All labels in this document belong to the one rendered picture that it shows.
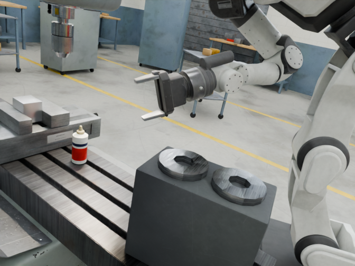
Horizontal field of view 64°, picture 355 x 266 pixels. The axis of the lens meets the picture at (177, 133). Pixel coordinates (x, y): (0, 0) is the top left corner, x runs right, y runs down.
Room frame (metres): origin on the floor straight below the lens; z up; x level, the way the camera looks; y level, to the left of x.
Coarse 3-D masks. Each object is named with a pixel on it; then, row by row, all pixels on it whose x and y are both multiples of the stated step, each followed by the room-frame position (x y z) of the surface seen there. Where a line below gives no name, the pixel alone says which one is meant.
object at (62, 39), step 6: (54, 30) 0.63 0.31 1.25; (60, 30) 0.63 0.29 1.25; (66, 30) 0.64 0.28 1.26; (72, 30) 0.65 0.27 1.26; (54, 36) 0.63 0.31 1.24; (60, 36) 0.63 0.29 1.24; (66, 36) 0.64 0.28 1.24; (72, 36) 0.65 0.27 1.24; (54, 42) 0.63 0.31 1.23; (60, 42) 0.63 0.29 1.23; (66, 42) 0.64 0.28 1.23; (72, 42) 0.66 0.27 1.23; (54, 48) 0.63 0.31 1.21; (60, 48) 0.63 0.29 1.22; (66, 48) 0.64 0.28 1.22; (72, 48) 0.66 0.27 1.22
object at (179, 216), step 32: (160, 160) 0.42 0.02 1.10; (192, 160) 0.44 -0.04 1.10; (160, 192) 0.38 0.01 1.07; (192, 192) 0.37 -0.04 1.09; (224, 192) 0.37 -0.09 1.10; (256, 192) 0.38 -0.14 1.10; (128, 224) 0.40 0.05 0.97; (160, 224) 0.38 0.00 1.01; (192, 224) 0.36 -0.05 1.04; (224, 224) 0.34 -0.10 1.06; (256, 224) 0.33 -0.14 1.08; (160, 256) 0.37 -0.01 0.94; (192, 256) 0.36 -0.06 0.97; (224, 256) 0.34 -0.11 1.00
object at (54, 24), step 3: (54, 21) 0.65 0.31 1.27; (57, 21) 0.66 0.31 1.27; (51, 24) 0.64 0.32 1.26; (54, 24) 0.63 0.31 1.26; (57, 24) 0.63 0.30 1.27; (60, 24) 0.63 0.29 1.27; (63, 24) 0.64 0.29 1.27; (66, 24) 0.64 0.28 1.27; (69, 24) 0.65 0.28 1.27; (72, 24) 0.66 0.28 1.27; (57, 27) 0.63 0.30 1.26; (60, 27) 0.63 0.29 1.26; (63, 27) 0.63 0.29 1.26; (66, 27) 0.64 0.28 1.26; (69, 27) 0.64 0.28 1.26; (72, 27) 0.65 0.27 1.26
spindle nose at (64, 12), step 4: (52, 8) 0.64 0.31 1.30; (60, 8) 0.63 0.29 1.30; (64, 8) 0.63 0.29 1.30; (68, 8) 0.64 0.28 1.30; (72, 8) 0.65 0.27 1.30; (52, 12) 0.64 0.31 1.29; (60, 12) 0.63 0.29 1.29; (64, 12) 0.63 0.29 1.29; (68, 12) 0.64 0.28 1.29; (72, 12) 0.65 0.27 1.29; (56, 16) 0.63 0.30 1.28; (60, 16) 0.63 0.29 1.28; (64, 16) 0.63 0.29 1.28; (68, 16) 0.64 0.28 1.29; (72, 16) 0.65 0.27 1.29
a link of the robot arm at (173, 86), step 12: (180, 72) 0.79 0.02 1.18; (192, 72) 0.77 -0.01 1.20; (156, 84) 0.75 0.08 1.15; (168, 84) 0.72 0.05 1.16; (180, 84) 0.74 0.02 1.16; (192, 84) 0.74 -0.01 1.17; (204, 84) 0.76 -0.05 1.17; (168, 96) 0.72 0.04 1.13; (180, 96) 0.74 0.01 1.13; (192, 96) 0.75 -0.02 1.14; (168, 108) 0.72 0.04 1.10
